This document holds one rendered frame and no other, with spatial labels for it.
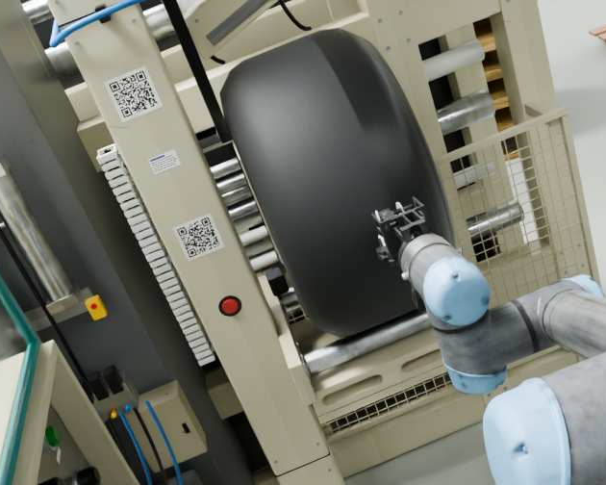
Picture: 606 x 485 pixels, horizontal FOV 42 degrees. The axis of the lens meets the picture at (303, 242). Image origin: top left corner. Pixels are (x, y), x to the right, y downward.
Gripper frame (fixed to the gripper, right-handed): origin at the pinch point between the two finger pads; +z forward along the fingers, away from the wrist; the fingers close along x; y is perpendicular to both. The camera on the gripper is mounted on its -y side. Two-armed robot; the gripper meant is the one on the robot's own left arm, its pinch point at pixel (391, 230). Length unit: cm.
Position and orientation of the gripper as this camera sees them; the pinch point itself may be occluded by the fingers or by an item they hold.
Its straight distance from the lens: 129.3
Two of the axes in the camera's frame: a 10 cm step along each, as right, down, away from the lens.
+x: -9.3, 3.8, -0.3
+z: -1.6, -3.1, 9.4
